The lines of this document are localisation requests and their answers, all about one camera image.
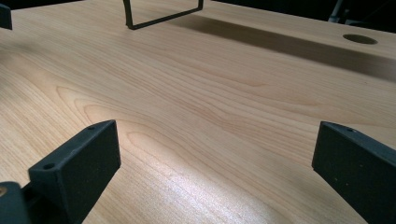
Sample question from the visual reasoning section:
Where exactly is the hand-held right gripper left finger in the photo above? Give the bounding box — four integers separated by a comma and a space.
28, 119, 122, 224

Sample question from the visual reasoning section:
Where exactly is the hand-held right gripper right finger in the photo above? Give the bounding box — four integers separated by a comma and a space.
311, 120, 396, 224

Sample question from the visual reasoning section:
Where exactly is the black metal frame stand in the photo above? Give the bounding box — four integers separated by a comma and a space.
122, 0, 205, 31

